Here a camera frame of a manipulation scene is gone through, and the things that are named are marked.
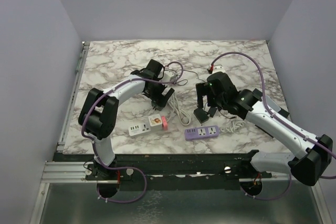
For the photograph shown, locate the white coiled power cord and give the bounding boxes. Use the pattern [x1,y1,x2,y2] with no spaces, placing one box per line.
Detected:
[166,94,192,126]

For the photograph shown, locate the pink plug adapter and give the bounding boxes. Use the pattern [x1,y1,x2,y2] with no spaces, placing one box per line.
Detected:
[161,116,168,131]

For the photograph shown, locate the purple power strip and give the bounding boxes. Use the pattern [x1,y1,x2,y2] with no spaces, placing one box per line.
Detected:
[184,125,220,141]

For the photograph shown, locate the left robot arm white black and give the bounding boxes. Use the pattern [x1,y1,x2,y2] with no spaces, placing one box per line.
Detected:
[78,59,174,179]

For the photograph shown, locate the black mounting base rail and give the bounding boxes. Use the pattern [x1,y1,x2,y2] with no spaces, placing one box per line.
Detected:
[53,151,271,192]

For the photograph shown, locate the thin black cable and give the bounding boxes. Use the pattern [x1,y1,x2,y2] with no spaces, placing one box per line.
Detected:
[165,69,208,87]

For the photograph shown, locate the dark green charger block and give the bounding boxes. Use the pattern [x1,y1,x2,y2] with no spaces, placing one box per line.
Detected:
[151,101,165,111]

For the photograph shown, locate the white power strip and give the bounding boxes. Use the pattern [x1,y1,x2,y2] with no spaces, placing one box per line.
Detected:
[128,122,151,137]

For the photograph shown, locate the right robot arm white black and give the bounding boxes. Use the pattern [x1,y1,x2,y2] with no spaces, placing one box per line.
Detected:
[196,72,333,186]

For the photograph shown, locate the aluminium frame left rail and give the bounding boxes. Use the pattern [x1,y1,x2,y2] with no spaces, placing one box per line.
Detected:
[56,41,90,153]

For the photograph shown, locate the small black adapter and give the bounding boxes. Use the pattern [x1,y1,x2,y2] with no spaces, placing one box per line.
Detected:
[207,107,218,118]

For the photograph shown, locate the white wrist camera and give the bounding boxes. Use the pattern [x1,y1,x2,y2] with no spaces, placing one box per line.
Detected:
[161,69,177,82]
[207,64,226,74]

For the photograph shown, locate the black mat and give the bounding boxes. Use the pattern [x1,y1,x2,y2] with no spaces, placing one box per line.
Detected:
[256,103,291,138]

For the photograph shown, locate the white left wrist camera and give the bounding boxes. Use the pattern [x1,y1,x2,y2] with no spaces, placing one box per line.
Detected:
[161,69,177,82]

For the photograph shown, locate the white cube socket adapter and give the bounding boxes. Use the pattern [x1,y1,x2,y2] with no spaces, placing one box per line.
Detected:
[148,114,163,129]

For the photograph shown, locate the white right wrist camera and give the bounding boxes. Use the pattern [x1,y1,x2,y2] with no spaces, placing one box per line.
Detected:
[207,64,226,74]

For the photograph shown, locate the grey rectangular box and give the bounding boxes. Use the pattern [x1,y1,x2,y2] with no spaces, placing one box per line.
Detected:
[266,95,281,112]

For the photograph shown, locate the black power adapter brick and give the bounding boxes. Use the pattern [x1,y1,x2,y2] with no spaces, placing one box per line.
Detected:
[193,108,209,124]

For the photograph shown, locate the white purple strip cord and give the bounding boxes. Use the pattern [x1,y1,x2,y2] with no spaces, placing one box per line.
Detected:
[219,119,246,133]

